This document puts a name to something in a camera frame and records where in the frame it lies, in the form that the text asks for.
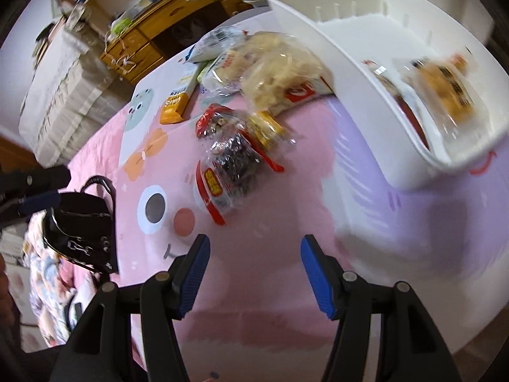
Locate brown silver snack wrapper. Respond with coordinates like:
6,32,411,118
361,60,430,149

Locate red clear nut packet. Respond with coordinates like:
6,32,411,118
195,103,285,173

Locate rice cracker bag red label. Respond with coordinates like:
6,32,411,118
240,32,332,116

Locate orange snack bar packet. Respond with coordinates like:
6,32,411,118
160,62,206,125

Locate wooden desk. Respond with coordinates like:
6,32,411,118
100,0,252,85

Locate white plastic storage bin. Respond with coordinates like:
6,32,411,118
267,0,508,191

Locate cartoon printed mat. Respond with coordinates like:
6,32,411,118
117,58,508,381

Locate clear bag yellow pastries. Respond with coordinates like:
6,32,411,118
201,49,255,96

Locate white blue snack bag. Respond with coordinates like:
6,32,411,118
185,26,248,63

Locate pink bed blanket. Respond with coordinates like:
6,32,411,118
63,103,136,224

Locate dark seed snack packet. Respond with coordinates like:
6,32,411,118
195,130,282,225

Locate orange label bread bag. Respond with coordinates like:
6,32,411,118
398,54,489,139

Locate black handbag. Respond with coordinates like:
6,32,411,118
41,175,118,274

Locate white charger cable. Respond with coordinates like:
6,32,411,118
104,31,138,74

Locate floral clothes pile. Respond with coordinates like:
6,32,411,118
23,211,97,348

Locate green tissue pack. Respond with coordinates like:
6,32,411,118
109,17,133,36

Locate small yellow candy packet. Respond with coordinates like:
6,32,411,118
248,110,296,153

